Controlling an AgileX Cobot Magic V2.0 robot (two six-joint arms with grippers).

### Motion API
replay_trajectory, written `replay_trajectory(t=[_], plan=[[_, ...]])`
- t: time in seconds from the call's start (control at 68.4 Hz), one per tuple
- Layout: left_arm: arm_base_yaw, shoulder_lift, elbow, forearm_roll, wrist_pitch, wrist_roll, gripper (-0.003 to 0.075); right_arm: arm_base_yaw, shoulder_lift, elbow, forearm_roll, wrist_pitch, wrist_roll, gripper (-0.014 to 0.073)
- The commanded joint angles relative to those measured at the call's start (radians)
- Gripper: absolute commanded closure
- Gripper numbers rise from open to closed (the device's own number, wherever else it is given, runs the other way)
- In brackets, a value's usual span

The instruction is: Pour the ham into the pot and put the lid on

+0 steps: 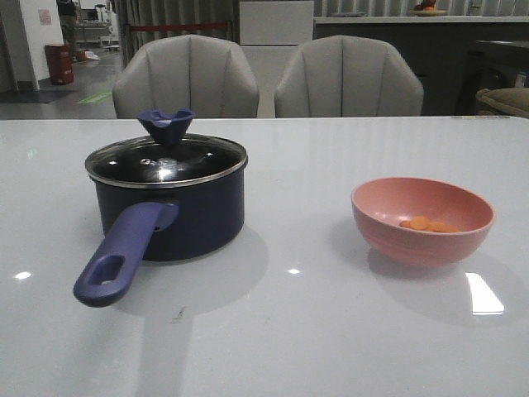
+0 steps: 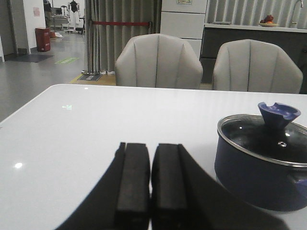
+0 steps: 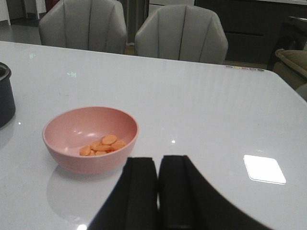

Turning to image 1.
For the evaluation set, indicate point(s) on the glass lid with blue knob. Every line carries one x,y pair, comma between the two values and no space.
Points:
167,157

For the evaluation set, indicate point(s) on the pink bowl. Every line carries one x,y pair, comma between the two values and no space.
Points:
379,205

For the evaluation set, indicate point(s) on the orange ham slice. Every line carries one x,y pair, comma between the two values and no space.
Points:
419,223
438,226

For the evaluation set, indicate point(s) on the grey chair left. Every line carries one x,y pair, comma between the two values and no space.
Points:
209,76

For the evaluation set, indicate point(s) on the grey chair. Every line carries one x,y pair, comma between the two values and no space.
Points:
347,76
209,76

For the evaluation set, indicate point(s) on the grey chair right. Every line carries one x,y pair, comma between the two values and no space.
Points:
347,76

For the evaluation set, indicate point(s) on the white cabinet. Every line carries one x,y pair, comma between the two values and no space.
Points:
268,33

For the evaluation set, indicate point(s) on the red barrier belt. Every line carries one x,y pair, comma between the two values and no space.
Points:
183,27

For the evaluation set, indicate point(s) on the dark kitchen counter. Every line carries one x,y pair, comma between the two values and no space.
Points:
439,50

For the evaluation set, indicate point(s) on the red bin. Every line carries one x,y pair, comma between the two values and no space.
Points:
59,64

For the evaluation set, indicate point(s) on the fruit plate on counter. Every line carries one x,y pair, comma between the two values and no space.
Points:
427,8

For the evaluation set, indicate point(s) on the beige sofa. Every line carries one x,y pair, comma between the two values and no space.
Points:
502,101

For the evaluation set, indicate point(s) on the person in background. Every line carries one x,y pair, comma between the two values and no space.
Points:
68,18

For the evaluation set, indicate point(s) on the dark blue saucepan purple handle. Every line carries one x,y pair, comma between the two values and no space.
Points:
170,224

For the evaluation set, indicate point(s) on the pink wall notice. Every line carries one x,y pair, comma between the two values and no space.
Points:
45,17

